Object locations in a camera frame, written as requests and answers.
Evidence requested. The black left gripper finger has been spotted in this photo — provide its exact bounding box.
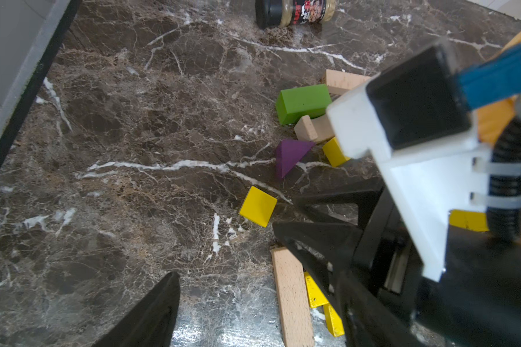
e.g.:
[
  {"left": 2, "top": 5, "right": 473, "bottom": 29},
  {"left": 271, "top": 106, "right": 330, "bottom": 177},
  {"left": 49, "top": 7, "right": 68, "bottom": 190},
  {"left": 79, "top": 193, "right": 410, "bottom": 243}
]
[{"left": 94, "top": 272, "right": 181, "bottom": 346}]

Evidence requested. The natural wood arch block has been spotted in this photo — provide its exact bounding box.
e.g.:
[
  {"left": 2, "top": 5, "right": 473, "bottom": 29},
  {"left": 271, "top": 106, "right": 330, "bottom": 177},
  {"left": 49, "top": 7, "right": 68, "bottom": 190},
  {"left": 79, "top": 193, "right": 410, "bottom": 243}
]
[{"left": 294, "top": 115, "right": 334, "bottom": 143}]

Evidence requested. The small yellow cube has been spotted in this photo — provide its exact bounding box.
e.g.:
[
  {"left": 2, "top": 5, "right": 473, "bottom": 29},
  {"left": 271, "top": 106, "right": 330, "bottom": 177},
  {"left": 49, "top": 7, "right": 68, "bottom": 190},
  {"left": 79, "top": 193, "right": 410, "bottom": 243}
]
[{"left": 239, "top": 187, "right": 277, "bottom": 228}]

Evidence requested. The natural wood long block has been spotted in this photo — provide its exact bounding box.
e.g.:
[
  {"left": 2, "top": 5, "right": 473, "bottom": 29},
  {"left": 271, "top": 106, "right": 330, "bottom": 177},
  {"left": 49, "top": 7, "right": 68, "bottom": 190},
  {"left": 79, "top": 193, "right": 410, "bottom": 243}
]
[{"left": 271, "top": 247, "right": 315, "bottom": 347}]

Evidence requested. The yellow plastic bowl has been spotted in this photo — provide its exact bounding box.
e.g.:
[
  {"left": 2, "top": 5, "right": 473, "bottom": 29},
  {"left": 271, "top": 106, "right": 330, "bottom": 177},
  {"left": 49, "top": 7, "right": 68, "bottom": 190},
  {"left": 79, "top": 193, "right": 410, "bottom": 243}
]
[{"left": 476, "top": 32, "right": 521, "bottom": 147}]

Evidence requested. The natural wood flat block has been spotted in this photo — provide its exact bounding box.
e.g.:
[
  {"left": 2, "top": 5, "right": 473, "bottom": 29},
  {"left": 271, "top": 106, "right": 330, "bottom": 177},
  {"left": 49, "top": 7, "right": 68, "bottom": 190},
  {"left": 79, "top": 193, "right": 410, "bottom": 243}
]
[{"left": 323, "top": 69, "right": 370, "bottom": 95}]

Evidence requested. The dark spice bottle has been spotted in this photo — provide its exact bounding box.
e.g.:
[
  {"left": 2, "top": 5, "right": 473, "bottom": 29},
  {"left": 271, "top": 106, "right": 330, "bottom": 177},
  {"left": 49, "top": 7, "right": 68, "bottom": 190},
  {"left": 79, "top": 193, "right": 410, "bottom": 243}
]
[{"left": 256, "top": 0, "right": 338, "bottom": 29}]

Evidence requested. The long yellow block pair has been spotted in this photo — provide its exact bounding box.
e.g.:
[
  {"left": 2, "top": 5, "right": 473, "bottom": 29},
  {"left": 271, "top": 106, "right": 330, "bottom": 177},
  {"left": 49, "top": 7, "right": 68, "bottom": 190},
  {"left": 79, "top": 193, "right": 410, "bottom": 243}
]
[{"left": 304, "top": 272, "right": 344, "bottom": 338}]

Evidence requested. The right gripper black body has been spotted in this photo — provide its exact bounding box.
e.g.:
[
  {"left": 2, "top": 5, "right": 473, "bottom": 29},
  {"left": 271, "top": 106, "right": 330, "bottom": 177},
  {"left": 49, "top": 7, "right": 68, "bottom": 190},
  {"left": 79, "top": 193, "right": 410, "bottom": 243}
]
[{"left": 347, "top": 186, "right": 521, "bottom": 346}]

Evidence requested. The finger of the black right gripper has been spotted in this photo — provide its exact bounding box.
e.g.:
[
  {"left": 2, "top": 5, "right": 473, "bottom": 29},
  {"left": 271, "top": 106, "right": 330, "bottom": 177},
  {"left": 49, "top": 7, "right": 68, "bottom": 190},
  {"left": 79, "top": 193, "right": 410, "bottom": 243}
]
[
  {"left": 273, "top": 222, "right": 365, "bottom": 312},
  {"left": 292, "top": 177, "right": 384, "bottom": 226}
]

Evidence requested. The green block arch top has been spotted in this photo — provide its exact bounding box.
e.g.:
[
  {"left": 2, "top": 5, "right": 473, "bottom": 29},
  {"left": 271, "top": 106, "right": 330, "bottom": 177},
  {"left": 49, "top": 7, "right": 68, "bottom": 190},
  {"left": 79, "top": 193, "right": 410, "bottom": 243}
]
[{"left": 276, "top": 84, "right": 332, "bottom": 125}]

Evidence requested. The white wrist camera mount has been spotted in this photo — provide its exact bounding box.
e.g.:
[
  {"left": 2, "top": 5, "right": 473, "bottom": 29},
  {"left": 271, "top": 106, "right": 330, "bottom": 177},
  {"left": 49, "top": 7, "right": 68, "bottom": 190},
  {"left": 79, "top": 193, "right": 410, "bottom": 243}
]
[{"left": 326, "top": 38, "right": 521, "bottom": 283}]

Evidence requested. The purple triangle block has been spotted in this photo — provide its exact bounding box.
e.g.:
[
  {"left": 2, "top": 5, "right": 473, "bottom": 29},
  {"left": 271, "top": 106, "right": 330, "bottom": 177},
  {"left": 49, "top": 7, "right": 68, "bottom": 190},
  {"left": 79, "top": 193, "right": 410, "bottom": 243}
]
[{"left": 275, "top": 139, "right": 315, "bottom": 180}]

